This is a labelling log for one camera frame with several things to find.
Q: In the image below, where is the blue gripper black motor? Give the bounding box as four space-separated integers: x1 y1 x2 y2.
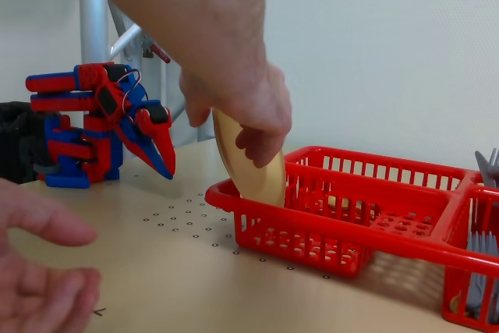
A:
119 76 177 181

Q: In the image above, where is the round gold plastic plate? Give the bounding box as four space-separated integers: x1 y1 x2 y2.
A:
212 108 288 207

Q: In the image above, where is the person's bare forearm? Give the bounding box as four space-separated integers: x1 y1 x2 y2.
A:
69 0 271 76

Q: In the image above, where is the person's right hand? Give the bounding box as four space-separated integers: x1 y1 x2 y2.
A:
179 58 293 170

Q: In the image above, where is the person's left hand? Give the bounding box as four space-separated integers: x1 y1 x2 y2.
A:
0 176 102 333

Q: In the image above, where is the black bag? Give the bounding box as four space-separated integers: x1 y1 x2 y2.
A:
0 101 60 186

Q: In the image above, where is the red plastic dish rack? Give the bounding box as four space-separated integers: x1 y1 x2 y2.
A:
204 145 499 333

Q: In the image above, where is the grey plastic fork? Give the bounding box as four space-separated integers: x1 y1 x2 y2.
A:
474 147 499 189
465 230 499 323

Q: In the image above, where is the small gold plastic utensil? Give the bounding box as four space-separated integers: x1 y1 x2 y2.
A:
449 295 469 317

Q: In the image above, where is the red white black gripper cable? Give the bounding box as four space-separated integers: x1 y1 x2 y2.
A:
115 68 150 116

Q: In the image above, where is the red-handled metal valve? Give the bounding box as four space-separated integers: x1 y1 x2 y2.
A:
140 32 172 64

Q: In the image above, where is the silver aluminium truss frame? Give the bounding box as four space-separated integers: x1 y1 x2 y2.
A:
79 0 216 147

